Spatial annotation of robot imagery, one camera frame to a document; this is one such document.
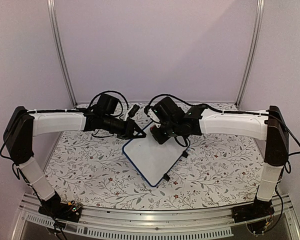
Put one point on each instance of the aluminium frame post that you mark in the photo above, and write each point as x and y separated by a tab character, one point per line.
51	6
260	4

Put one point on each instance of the front aluminium rail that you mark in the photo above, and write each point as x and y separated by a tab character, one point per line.
204	223

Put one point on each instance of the small blue-framed whiteboard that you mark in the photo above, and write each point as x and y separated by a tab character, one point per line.
152	160

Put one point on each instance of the right aluminium frame post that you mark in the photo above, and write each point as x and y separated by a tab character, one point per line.
260	4

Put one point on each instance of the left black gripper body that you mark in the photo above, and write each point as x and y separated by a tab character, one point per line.
117	129

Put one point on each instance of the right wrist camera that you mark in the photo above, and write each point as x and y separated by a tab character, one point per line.
153	112

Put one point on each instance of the left aluminium frame post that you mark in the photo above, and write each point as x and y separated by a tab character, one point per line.
51	6

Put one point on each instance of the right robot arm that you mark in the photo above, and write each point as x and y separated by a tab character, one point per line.
202	119

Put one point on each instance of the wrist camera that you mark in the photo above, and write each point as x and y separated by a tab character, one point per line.
131	112
153	112

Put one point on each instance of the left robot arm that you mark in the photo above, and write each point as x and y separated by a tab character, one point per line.
25	124

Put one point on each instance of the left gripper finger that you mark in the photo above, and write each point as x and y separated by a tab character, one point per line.
139	131
131	136

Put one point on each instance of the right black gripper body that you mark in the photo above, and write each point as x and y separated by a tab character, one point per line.
168	131

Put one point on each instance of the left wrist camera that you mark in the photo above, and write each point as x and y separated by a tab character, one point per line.
131	112

